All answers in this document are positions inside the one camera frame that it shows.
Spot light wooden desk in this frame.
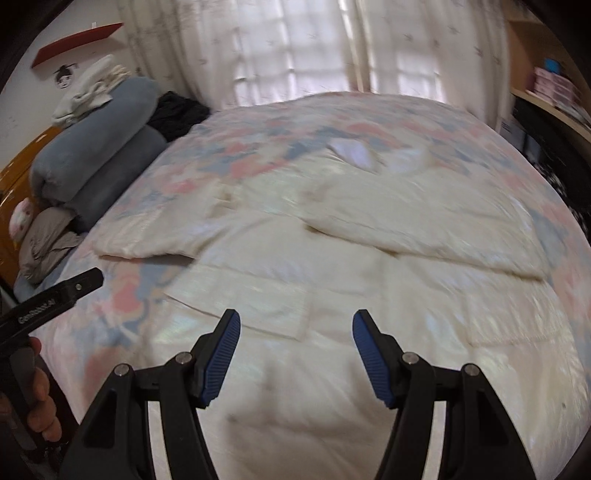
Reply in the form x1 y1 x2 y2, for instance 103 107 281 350
505 4 591 160

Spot pink plush toy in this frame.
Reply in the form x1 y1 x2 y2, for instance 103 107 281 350
10 198 38 243

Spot pink boxes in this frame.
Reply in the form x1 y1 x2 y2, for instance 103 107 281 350
533 67 583 110

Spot white crumpled clothes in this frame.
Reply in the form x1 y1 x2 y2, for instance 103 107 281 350
51 54 129 127

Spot black white patterned cloth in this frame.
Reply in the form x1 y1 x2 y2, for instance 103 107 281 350
510 97 591 232

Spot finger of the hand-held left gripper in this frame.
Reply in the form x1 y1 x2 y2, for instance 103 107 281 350
56 268 105 308

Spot pastel printed blanket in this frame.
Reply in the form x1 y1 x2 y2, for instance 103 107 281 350
14 90 591 480

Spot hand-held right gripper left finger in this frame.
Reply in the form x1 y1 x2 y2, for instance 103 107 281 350
58 308 242 480

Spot orange wooden headboard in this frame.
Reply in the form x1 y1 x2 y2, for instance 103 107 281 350
0 127 51 287

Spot cream satin garment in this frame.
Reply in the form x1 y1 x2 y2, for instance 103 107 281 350
92 143 583 480

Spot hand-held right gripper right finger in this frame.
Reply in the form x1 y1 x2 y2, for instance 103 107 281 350
352 309 536 480

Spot black cartoon wall sticker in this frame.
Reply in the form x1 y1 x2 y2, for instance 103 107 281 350
54 65 80 88

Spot white floral sheer curtain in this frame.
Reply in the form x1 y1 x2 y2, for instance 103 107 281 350
113 0 511 132

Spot grey-beige clothing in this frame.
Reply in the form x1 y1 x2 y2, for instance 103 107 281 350
18 208 86 284

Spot person's left hand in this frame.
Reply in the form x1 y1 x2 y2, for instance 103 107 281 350
25 337 63 444

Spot red wall shelf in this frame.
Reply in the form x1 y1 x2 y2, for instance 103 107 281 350
31 22 125 69

